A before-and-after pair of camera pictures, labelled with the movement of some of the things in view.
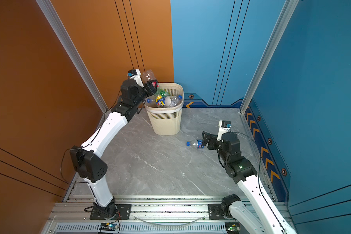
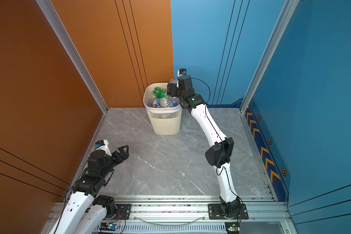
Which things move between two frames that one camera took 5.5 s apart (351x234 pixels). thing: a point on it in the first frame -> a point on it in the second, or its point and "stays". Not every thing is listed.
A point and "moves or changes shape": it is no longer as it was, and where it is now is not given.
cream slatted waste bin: (167, 121) stays
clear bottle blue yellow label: (158, 101) moves or changes shape
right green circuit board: (232, 227) stays
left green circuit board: (109, 226) stays
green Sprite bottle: (162, 93) stays
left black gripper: (147, 87) -> (124, 155)
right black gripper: (213, 140) -> (171, 88)
